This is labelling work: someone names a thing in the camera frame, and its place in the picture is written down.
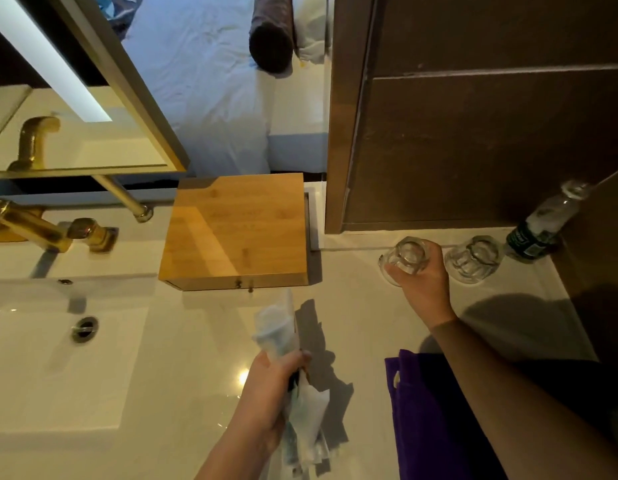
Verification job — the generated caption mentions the person's right hand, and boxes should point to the person's right hand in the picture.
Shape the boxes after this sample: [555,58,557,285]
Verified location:
[384,242,458,331]

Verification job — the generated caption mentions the person's left hand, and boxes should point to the person's left hand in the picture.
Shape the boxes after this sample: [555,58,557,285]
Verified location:
[232,349,313,456]

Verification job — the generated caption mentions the clear drinking glass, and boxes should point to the clear drinking glass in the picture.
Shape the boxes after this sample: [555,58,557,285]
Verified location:
[378,237,435,287]
[444,235,505,285]

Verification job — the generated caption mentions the bundle of white plastic packets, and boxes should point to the bundle of white plastic packets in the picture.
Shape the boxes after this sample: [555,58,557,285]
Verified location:
[252,290,351,480]

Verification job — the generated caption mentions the person's right forearm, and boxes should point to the person's right forearm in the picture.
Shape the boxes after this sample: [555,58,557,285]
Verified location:
[429,317,618,480]

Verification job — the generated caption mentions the person's left forearm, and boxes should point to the person's left forearm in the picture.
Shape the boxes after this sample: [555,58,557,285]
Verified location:
[194,420,269,480]

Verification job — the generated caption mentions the bamboo wooden box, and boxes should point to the bamboo wooden box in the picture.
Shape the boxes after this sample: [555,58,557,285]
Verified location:
[158,173,310,292]

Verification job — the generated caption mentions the purple fabric bag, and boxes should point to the purple fabric bag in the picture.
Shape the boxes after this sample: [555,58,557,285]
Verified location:
[385,349,505,480]

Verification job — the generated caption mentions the clear plastic water bottle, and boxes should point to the clear plastic water bottle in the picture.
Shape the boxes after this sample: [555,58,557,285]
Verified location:
[505,180,591,260]

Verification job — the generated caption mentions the brown wooden door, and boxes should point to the brown wooden door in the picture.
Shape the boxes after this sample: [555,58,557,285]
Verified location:
[324,0,618,234]

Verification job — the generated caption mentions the chrome sink drain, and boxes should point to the chrome sink drain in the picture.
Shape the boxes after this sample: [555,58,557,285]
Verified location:
[71,316,99,344]

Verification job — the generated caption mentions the white sink basin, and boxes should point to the white sink basin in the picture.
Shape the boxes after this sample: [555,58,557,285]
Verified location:
[0,205,179,435]

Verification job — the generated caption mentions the gold towel bar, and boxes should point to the gold towel bar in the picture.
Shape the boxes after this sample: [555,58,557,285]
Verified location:
[91,175,154,224]

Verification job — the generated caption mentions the white pillow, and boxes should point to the white pillow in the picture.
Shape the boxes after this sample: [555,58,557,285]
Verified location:
[292,0,332,64]

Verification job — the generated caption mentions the white bed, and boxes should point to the white bed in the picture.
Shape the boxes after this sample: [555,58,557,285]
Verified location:
[109,0,332,178]

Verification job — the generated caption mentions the dark brown bolster pillow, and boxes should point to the dark brown bolster pillow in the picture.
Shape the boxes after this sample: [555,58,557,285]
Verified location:
[249,0,295,74]

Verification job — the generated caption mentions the gold faucet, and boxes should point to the gold faucet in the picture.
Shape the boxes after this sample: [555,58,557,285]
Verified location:
[0,199,119,254]

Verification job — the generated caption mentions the gold framed mirror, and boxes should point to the gold framed mirror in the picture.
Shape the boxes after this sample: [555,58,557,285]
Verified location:
[0,0,190,180]

